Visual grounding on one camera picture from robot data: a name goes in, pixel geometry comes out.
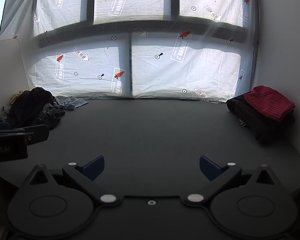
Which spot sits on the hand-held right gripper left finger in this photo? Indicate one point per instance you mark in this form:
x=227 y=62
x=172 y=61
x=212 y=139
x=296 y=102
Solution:
x=95 y=167

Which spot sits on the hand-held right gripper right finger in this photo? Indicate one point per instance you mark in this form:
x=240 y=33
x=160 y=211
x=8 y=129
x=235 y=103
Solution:
x=210 y=167

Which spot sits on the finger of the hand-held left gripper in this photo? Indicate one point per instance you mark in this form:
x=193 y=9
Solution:
x=38 y=133
x=0 y=126

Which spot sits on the dark plaid garment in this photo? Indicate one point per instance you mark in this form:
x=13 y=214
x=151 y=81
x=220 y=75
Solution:
x=48 y=110

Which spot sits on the black crumpled garment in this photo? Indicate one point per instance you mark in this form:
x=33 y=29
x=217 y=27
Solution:
x=27 y=105

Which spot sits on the beige cloth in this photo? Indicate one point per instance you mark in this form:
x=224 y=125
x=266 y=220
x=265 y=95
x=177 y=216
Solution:
x=16 y=97

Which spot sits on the light blue shirt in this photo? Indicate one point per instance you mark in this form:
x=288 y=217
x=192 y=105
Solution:
x=72 y=103

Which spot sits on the white panel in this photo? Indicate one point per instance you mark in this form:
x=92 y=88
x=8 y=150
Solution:
x=5 y=75

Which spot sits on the black folded garment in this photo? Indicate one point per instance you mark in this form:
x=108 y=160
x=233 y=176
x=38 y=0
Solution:
x=252 y=122

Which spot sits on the red checked cloth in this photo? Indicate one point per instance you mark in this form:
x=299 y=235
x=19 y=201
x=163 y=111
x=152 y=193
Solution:
x=267 y=102

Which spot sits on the white printed translucent sheet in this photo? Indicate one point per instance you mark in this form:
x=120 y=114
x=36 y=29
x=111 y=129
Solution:
x=165 y=65

